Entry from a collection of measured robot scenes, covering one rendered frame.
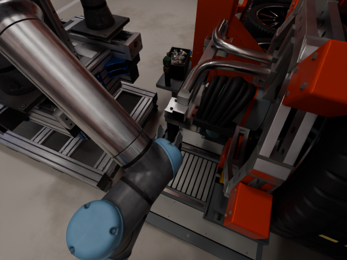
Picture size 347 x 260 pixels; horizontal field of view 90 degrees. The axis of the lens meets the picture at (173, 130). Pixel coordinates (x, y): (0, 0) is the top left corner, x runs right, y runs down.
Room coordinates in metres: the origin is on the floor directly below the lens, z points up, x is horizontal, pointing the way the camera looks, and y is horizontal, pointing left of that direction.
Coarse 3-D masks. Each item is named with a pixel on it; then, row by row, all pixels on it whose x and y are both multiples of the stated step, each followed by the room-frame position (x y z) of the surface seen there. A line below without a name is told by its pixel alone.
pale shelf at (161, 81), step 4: (188, 68) 1.09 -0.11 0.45; (188, 72) 1.05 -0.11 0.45; (164, 76) 1.00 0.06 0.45; (160, 80) 0.96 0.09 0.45; (164, 80) 0.96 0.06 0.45; (172, 80) 0.96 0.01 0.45; (176, 80) 0.96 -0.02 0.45; (180, 80) 0.96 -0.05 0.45; (184, 80) 0.97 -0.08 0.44; (156, 84) 0.92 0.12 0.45; (160, 84) 0.92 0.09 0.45; (164, 84) 0.92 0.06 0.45; (172, 84) 0.92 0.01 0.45; (176, 84) 0.92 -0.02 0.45; (180, 84) 0.92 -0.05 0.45; (164, 88) 0.90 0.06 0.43; (168, 88) 0.89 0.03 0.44; (172, 88) 0.88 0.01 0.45; (176, 88) 0.88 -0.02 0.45; (180, 88) 0.89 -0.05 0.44; (176, 92) 0.86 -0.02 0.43
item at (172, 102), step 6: (168, 102) 0.30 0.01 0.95; (174, 102) 0.30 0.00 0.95; (168, 108) 0.28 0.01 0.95; (192, 108) 0.28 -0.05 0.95; (168, 114) 0.27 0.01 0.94; (192, 114) 0.26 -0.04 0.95; (168, 120) 0.27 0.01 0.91; (174, 120) 0.26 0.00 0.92; (186, 120) 0.25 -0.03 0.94; (192, 120) 0.24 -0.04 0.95; (180, 126) 0.26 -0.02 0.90; (186, 126) 0.25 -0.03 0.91; (192, 126) 0.24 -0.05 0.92
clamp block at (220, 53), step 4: (208, 36) 0.60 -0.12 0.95; (204, 40) 0.59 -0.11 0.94; (208, 40) 0.58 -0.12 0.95; (228, 40) 0.58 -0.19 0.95; (232, 40) 0.58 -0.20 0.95; (204, 44) 0.59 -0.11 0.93; (204, 48) 0.58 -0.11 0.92; (220, 52) 0.56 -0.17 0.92; (224, 52) 0.56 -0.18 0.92; (220, 56) 0.56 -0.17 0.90; (224, 56) 0.56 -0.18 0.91
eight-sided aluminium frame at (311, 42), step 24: (312, 0) 0.43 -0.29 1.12; (288, 24) 0.49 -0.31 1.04; (312, 24) 0.33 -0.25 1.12; (336, 24) 0.33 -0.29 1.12; (312, 48) 0.26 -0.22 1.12; (288, 72) 0.25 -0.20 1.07; (312, 120) 0.17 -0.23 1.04; (240, 144) 0.37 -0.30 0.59; (264, 144) 0.15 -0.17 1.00; (288, 144) 0.15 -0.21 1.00; (240, 168) 0.24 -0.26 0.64; (264, 168) 0.12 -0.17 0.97; (288, 168) 0.11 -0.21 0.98
